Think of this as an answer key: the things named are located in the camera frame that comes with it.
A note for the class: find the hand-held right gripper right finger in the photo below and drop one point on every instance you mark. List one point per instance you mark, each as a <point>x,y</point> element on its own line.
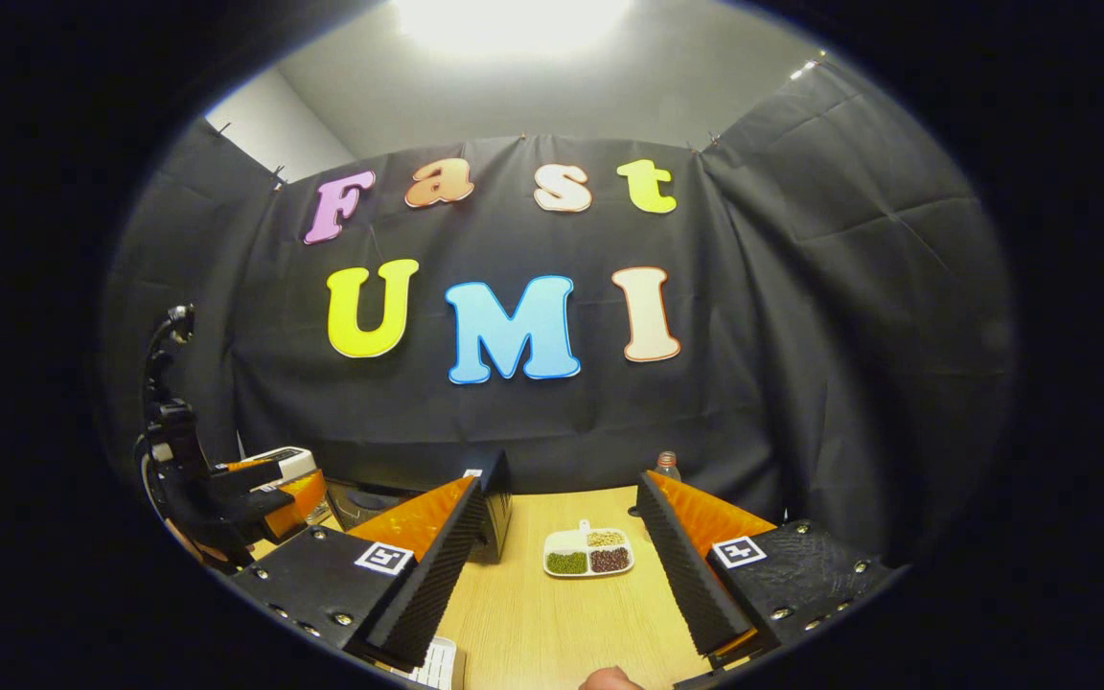
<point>691,575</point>

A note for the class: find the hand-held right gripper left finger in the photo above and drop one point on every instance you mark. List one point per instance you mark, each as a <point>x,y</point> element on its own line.
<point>432,585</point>

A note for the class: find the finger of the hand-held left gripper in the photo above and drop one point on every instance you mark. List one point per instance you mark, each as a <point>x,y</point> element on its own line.
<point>247,468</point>
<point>293,503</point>

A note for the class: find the black electric oven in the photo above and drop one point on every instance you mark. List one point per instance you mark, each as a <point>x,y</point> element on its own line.
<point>497,503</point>

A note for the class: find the white toaster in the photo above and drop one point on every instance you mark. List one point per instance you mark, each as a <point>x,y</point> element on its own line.
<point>288,460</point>

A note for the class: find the white keyboard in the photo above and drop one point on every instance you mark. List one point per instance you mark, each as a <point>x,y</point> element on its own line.
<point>437,663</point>

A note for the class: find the white divided plate of beans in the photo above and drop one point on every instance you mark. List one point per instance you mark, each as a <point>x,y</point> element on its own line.
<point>588,554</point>

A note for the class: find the clear water bottle red label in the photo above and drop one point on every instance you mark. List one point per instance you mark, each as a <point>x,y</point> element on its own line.
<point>668,467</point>

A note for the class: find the black backdrop cloth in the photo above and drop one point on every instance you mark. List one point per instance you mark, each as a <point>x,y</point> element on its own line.
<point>801,335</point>

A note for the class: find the small ceiling light panel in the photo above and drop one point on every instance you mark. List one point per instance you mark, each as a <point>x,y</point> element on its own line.
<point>805,69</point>

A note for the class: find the large ceiling light panel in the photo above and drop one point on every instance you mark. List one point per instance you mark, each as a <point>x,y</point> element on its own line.
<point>514,21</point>

